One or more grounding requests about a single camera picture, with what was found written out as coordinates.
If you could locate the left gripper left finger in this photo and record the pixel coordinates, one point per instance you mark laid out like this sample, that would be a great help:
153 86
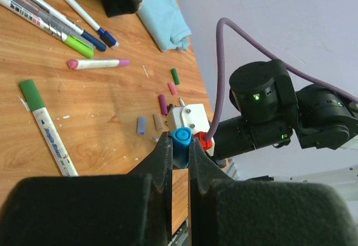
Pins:
121 209

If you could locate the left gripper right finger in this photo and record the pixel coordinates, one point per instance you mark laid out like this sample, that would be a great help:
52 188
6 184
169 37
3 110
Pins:
223 211

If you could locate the bright blue pen cap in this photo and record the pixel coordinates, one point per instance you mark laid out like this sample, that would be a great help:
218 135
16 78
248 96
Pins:
181 139

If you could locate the lavender pen cap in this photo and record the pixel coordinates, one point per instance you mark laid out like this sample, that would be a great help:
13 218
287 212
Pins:
141 125

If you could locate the small salmon pen cap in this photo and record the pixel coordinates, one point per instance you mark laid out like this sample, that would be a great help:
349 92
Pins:
158 121

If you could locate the purple pen cap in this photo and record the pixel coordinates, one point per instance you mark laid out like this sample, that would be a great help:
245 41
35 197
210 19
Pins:
163 104

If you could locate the black pen cap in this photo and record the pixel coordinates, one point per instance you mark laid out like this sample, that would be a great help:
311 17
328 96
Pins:
169 107

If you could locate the pink pen cap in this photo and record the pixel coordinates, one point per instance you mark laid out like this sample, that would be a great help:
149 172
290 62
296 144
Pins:
172 88

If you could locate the green pen cap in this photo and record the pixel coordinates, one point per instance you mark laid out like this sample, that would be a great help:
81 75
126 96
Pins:
175 76

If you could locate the magenta cap marker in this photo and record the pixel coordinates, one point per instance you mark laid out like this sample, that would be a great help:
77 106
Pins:
82 64

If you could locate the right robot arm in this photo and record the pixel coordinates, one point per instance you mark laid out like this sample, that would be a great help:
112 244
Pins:
271 111

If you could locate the navy cap marker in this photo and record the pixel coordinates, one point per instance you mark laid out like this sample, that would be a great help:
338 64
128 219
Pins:
49 14

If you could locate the dark blue cap marker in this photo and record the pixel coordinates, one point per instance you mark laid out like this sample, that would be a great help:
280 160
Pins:
104 35

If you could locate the light blue folded cloth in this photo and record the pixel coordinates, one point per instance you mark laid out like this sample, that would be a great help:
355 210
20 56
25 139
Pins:
165 23

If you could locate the green tip grey marker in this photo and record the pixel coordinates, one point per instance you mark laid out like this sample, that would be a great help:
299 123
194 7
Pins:
69 40

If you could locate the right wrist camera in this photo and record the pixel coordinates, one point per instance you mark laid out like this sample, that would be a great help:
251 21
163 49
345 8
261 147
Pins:
192 116

